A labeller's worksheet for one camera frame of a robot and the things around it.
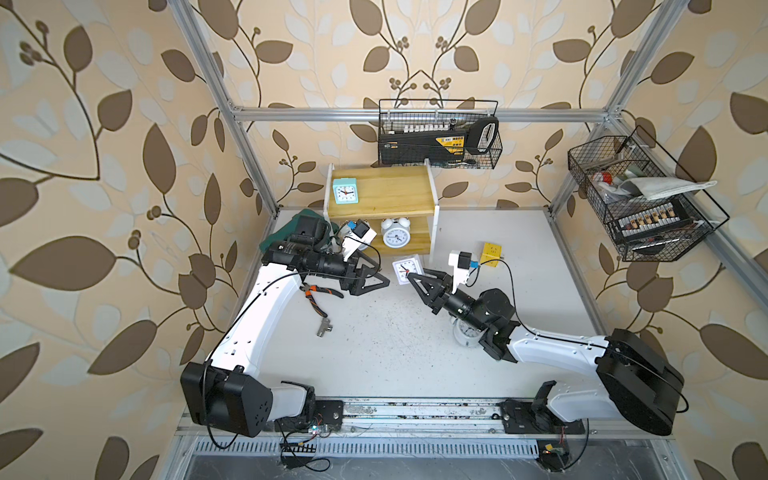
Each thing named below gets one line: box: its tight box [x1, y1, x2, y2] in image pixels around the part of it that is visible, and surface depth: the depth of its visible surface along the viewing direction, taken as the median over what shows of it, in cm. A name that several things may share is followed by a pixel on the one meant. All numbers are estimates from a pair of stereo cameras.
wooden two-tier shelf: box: [323, 159, 440, 263], surface depth 81 cm
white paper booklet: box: [619, 177, 717, 201], surface depth 64 cm
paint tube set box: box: [615, 201, 693, 241], surface depth 68 cm
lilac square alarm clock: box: [392, 254, 425, 285], surface depth 70 cm
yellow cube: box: [480, 242, 503, 267], surface depth 104 cm
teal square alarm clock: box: [332, 178, 359, 205], surface depth 77 cm
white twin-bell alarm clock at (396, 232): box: [381, 217, 411, 249], surface depth 86 cm
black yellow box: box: [379, 129, 470, 165], surface depth 85 cm
